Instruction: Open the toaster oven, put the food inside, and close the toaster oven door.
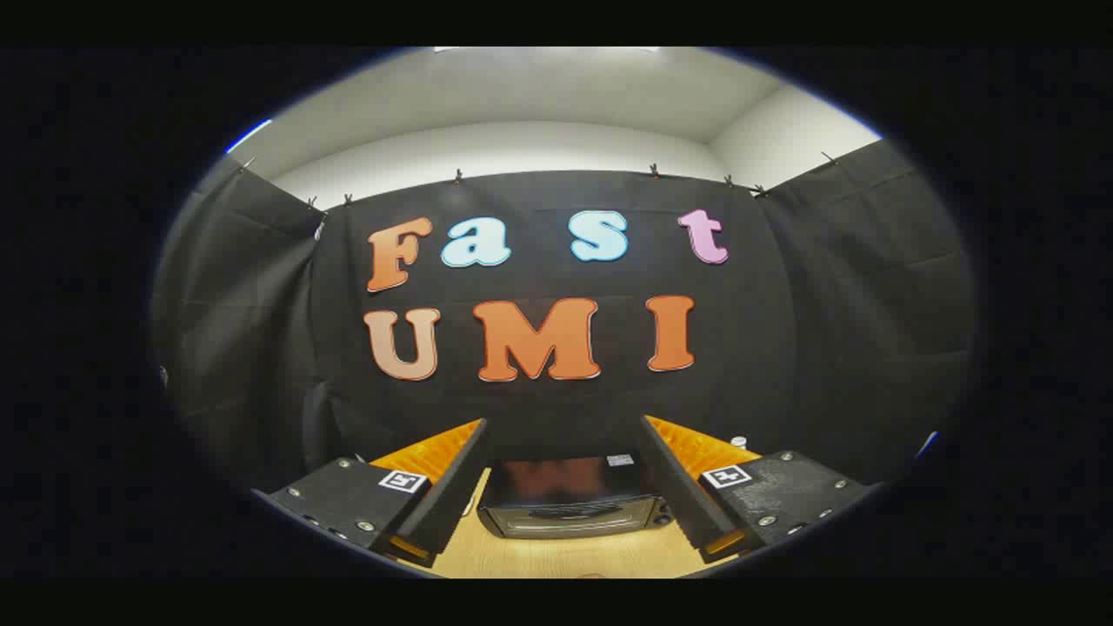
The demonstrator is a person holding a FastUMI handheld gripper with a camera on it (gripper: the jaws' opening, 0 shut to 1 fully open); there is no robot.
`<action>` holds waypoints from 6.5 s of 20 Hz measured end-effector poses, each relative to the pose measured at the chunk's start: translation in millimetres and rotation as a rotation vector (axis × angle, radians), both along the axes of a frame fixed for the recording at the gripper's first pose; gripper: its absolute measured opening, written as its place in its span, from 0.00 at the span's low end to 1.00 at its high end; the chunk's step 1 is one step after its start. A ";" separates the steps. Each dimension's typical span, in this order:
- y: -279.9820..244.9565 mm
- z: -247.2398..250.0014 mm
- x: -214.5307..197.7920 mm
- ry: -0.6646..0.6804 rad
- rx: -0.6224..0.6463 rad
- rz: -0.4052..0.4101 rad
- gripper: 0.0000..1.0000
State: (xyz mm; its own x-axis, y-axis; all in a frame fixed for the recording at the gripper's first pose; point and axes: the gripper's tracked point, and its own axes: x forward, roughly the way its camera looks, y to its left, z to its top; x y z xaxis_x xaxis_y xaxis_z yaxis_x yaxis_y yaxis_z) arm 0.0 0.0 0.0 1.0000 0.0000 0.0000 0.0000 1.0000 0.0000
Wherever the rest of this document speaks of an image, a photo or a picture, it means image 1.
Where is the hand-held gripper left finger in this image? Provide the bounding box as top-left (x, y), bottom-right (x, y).
top-left (252, 417), bottom-right (490, 570)

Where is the black toaster oven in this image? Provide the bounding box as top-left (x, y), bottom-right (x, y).
top-left (477, 452), bottom-right (675, 541)

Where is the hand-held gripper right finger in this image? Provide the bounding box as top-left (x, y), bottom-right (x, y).
top-left (641, 415), bottom-right (870, 564)

